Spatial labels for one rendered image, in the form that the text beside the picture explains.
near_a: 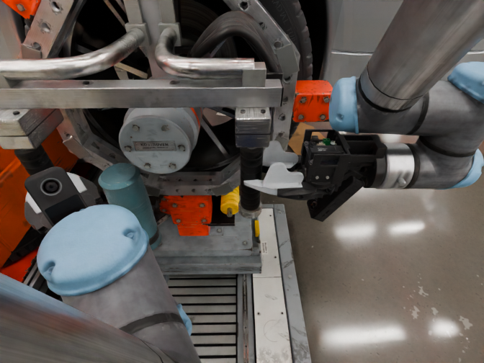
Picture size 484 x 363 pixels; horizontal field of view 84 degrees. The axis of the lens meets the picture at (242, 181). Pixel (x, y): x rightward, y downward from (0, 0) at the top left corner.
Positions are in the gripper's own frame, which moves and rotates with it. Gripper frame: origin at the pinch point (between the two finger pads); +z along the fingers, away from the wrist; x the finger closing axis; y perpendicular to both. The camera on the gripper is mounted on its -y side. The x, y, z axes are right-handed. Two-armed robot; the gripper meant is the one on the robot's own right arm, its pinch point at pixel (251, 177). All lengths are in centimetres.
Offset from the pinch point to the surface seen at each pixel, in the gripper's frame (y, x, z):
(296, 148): -82, -124, -39
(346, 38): 10, -42, -26
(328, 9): 16.8, -42.3, -20.0
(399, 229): -83, -51, -82
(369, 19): 15, -42, -31
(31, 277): -56, -13, 74
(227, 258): -68, -26, 7
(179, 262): -68, -25, 27
